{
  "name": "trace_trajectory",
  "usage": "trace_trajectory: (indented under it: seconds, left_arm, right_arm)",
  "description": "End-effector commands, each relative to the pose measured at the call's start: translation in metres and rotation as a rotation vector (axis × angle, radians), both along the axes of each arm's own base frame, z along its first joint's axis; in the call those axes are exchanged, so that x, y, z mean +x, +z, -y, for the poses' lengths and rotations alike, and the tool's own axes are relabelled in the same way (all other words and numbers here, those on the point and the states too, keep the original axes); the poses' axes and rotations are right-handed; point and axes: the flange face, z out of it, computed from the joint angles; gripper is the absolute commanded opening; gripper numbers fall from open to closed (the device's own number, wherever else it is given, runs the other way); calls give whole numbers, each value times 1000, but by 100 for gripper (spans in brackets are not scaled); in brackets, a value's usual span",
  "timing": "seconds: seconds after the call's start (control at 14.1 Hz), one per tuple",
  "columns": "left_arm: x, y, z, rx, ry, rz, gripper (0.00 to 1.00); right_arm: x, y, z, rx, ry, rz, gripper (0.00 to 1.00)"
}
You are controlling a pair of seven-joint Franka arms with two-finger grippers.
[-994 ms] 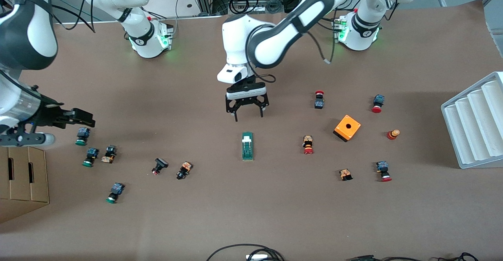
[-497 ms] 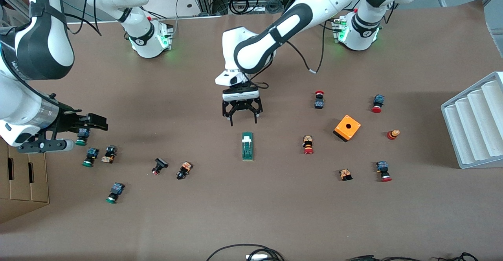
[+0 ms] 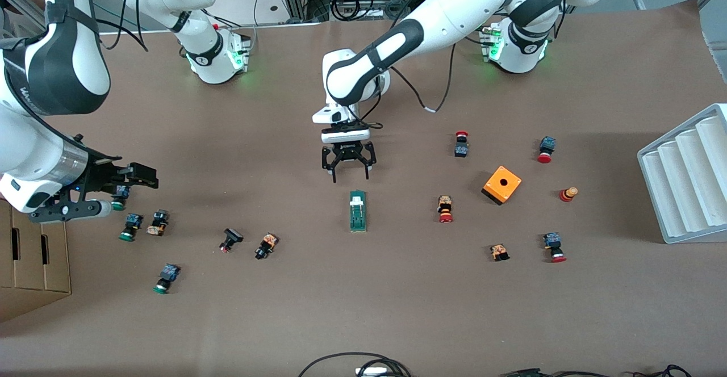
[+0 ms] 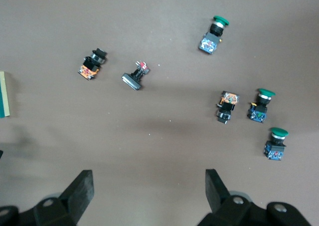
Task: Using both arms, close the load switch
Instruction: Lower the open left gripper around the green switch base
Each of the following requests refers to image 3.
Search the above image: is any brown cardboard box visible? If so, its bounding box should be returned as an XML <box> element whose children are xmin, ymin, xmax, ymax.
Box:
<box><xmin>0</xmin><ymin>198</ymin><xmax>72</xmax><ymax>324</ymax></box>

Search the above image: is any red push button blue block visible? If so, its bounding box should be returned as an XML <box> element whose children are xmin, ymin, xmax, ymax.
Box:
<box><xmin>537</xmin><ymin>136</ymin><xmax>557</xmax><ymax>164</ymax></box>
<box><xmin>542</xmin><ymin>232</ymin><xmax>567</xmax><ymax>263</ymax></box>

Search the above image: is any grey white slotted tray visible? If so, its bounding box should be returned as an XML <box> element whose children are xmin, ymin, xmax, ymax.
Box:
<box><xmin>637</xmin><ymin>103</ymin><xmax>727</xmax><ymax>245</ymax></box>

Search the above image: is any black selector switch orange block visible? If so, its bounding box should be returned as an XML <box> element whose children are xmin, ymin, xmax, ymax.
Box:
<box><xmin>254</xmin><ymin>233</ymin><xmax>279</xmax><ymax>261</ymax></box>
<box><xmin>146</xmin><ymin>209</ymin><xmax>170</xmax><ymax>237</ymax></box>

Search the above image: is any black cable white marker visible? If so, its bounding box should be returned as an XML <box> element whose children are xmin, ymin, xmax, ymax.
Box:
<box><xmin>389</xmin><ymin>42</ymin><xmax>458</xmax><ymax>114</ymax></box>

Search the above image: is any black flat-head switch red base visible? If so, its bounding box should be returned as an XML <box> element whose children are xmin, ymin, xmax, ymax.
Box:
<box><xmin>219</xmin><ymin>228</ymin><xmax>244</xmax><ymax>253</ymax></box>

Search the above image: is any orange button enclosure box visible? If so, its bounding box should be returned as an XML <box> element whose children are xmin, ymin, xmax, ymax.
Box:
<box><xmin>481</xmin><ymin>165</ymin><xmax>523</xmax><ymax>206</ymax></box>

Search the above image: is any black cable loop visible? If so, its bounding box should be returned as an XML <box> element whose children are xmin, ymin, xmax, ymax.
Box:
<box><xmin>297</xmin><ymin>352</ymin><xmax>412</xmax><ymax>377</ymax></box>

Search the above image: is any thin black cable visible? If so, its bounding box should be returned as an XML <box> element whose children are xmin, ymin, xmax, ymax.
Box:
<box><xmin>500</xmin><ymin>364</ymin><xmax>693</xmax><ymax>377</ymax></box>

